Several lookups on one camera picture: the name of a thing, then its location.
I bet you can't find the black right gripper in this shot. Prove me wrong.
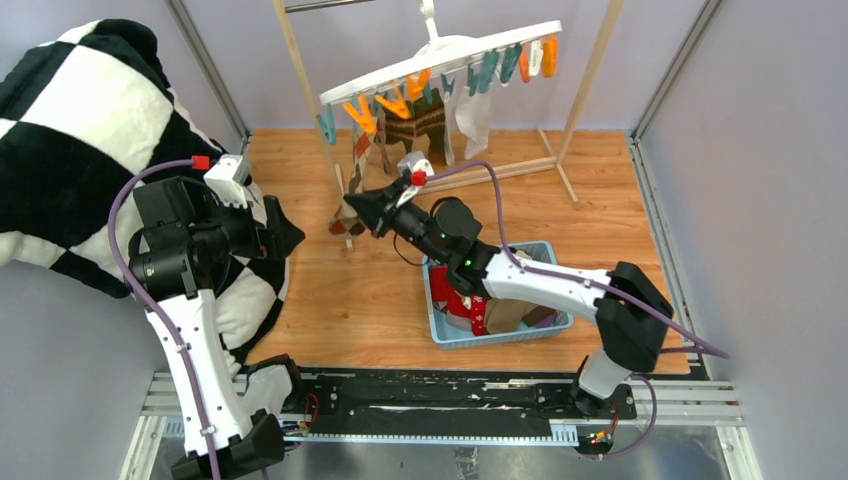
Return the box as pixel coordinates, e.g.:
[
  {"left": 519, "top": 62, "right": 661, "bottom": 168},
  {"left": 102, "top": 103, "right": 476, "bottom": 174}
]
[{"left": 344, "top": 178, "right": 449, "bottom": 266}]

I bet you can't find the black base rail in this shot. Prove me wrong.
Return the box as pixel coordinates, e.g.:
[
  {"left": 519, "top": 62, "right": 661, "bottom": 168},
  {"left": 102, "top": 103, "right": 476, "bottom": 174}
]
[{"left": 278, "top": 366, "right": 637, "bottom": 444}]

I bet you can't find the black white checkered blanket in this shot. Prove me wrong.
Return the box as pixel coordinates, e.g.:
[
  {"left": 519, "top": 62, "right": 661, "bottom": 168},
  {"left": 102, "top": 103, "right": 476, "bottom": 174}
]
[{"left": 0, "top": 18, "right": 291, "bottom": 366}]

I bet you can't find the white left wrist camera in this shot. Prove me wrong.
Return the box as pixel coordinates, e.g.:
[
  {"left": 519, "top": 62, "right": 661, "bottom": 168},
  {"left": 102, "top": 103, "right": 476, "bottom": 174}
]
[{"left": 191, "top": 154, "right": 249, "bottom": 209}]

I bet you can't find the green brown striped sock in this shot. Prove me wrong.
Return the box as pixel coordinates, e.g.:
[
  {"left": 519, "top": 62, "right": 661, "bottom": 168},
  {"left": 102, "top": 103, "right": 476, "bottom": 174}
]
[{"left": 375, "top": 89, "right": 453, "bottom": 173}]

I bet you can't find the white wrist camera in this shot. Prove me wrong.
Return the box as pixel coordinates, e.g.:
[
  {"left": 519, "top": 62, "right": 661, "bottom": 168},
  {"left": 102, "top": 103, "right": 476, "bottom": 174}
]
[
  {"left": 396, "top": 151, "right": 435, "bottom": 207},
  {"left": 191, "top": 154, "right": 249, "bottom": 209}
]

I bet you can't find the white round clip hanger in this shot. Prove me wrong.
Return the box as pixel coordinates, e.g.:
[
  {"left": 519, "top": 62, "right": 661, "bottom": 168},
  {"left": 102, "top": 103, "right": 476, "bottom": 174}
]
[{"left": 319, "top": 1, "right": 562, "bottom": 105}]

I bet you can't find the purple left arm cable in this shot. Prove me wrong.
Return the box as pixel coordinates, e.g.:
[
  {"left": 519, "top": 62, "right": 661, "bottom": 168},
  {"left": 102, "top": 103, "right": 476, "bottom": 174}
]
[{"left": 107, "top": 158, "right": 227, "bottom": 480}]

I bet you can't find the white sock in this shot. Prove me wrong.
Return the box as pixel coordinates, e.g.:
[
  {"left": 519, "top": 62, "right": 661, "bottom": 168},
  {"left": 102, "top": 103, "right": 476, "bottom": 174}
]
[{"left": 442, "top": 86, "right": 491, "bottom": 166}]

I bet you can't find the red snowflake sock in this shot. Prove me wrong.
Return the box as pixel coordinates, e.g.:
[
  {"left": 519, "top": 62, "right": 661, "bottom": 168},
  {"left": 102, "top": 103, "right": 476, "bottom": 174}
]
[{"left": 446, "top": 294, "right": 489, "bottom": 336}]

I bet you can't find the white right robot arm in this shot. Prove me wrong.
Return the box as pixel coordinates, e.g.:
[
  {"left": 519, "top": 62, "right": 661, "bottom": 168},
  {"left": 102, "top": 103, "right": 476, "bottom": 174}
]
[{"left": 344, "top": 179, "right": 674, "bottom": 418}]

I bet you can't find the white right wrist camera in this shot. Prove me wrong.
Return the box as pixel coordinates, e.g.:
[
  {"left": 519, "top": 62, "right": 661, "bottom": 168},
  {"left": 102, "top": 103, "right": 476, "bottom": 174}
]
[{"left": 396, "top": 151, "right": 435, "bottom": 207}]

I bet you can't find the purple orange striped sock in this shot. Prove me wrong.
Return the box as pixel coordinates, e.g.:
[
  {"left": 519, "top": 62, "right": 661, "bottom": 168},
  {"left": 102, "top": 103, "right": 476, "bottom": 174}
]
[{"left": 532, "top": 312, "right": 558, "bottom": 329}]

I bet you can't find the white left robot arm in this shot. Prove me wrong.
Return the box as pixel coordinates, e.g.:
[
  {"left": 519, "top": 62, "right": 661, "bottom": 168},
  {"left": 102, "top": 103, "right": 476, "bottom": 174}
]
[{"left": 127, "top": 177, "right": 307, "bottom": 479}]

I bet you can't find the light blue plastic basket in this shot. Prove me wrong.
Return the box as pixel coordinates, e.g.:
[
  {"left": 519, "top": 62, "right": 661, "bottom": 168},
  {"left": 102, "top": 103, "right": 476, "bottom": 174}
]
[{"left": 421, "top": 257, "right": 574, "bottom": 350}]

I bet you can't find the argyle brown sock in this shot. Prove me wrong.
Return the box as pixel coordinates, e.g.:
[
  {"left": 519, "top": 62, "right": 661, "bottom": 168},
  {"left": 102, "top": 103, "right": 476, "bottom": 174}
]
[{"left": 328, "top": 107, "right": 392, "bottom": 240}]

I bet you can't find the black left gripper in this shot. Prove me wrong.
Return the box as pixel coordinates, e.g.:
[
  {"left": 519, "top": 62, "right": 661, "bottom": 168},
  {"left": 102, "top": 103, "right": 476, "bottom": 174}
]
[{"left": 189, "top": 188, "right": 303, "bottom": 258}]

